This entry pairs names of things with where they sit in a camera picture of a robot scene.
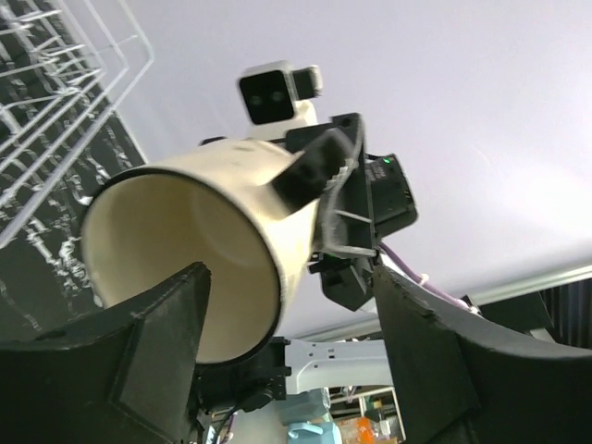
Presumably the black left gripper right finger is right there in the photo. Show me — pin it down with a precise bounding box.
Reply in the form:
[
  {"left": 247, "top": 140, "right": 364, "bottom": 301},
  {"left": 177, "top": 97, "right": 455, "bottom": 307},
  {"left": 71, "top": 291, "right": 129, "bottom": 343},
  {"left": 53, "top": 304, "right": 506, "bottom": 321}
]
[{"left": 373, "top": 266, "right": 591, "bottom": 443}]

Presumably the cream ribbed cup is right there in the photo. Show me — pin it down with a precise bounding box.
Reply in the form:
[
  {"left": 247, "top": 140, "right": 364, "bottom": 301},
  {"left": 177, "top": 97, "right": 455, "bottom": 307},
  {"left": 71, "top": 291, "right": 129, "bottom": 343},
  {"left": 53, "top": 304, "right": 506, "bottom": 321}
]
[{"left": 80, "top": 139, "right": 317, "bottom": 365}]

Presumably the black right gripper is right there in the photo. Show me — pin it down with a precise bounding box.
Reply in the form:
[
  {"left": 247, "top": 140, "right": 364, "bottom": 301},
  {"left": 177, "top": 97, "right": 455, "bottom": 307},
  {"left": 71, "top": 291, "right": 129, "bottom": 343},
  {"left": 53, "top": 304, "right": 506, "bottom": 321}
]
[{"left": 271, "top": 113, "right": 418, "bottom": 312}]

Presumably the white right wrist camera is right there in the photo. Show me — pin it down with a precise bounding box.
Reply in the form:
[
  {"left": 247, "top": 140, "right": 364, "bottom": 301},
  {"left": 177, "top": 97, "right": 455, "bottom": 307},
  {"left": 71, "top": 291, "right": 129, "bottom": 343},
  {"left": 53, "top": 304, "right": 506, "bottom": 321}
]
[{"left": 237, "top": 60, "right": 324, "bottom": 141}]

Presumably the white wire dish rack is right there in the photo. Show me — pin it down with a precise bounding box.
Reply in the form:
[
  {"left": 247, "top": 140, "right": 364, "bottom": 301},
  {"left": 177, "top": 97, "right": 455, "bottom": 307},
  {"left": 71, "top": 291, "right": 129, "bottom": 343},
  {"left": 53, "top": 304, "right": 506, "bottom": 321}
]
[{"left": 1, "top": 1, "right": 154, "bottom": 246}]

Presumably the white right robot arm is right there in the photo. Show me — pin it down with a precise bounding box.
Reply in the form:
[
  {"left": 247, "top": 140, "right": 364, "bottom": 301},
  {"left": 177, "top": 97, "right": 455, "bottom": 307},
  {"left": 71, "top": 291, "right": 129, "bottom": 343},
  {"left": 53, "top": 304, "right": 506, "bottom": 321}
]
[{"left": 269, "top": 113, "right": 591, "bottom": 396}]

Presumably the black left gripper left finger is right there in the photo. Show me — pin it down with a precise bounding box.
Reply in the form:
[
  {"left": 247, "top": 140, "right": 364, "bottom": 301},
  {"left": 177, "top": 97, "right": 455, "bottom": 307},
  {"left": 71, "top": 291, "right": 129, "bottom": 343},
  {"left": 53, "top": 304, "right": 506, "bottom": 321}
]
[{"left": 1, "top": 263, "right": 211, "bottom": 443}]

